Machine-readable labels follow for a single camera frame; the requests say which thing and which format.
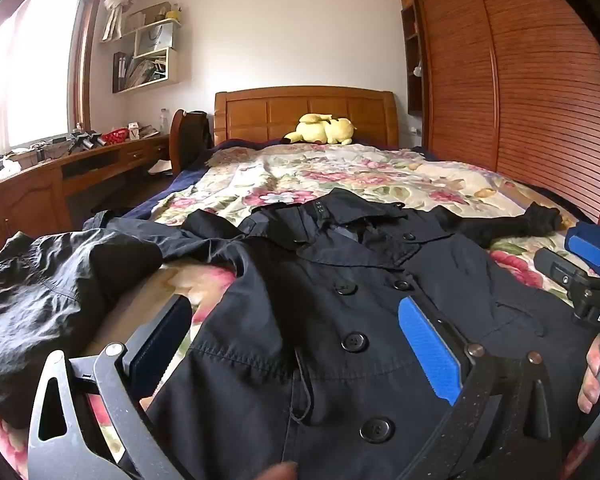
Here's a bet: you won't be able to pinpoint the stack of magazines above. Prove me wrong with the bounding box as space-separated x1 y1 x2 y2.
125 57 168 86

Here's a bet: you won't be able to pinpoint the floral blanket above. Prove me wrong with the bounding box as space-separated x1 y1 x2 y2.
0 142 600 480

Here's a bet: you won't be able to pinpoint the black bag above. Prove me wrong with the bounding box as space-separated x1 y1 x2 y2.
182 110 213 151

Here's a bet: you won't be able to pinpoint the person's right hand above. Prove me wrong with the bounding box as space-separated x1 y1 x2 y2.
577 337 600 413

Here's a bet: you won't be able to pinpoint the tied cream curtain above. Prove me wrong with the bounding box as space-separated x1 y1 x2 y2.
101 0 148 42

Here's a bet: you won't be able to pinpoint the wooden chair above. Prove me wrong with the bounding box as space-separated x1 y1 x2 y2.
170 108 213 176

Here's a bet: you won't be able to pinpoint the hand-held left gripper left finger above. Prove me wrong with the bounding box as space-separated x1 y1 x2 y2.
26 294 195 480

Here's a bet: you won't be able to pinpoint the black camera gear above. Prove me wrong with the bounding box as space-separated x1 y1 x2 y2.
67 130 103 153

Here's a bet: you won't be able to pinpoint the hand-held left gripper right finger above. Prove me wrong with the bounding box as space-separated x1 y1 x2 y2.
398 296 563 480

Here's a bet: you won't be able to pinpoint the white wall shelf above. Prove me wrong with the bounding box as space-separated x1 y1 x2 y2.
112 17 183 95

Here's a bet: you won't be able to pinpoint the wooden slatted wardrobe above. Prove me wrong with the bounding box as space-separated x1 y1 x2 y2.
395 0 600 226

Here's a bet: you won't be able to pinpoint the beige flat box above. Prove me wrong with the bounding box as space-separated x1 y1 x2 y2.
125 5 168 31

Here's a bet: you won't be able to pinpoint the black trench coat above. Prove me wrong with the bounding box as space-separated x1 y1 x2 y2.
82 187 588 480

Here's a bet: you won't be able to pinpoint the black binders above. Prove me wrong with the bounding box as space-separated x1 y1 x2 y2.
112 51 128 93

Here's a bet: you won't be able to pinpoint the yellow plush toy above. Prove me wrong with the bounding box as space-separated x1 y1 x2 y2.
284 113 356 147

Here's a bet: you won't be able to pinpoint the crinkled black jacket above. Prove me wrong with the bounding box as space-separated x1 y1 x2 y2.
0 230 165 428

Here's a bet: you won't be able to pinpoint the wooden bed headboard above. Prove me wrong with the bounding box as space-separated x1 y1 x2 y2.
214 86 400 150

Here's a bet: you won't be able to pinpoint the white paper bag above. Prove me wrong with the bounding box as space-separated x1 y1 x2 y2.
135 24 173 56

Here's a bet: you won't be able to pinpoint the wooden framed window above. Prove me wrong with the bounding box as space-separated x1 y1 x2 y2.
0 0 106 156

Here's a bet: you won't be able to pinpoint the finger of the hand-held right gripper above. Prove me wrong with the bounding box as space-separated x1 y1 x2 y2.
533 247 600 293
564 221 600 278

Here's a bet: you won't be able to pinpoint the wooden desk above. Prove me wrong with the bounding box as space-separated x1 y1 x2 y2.
0 132 173 256

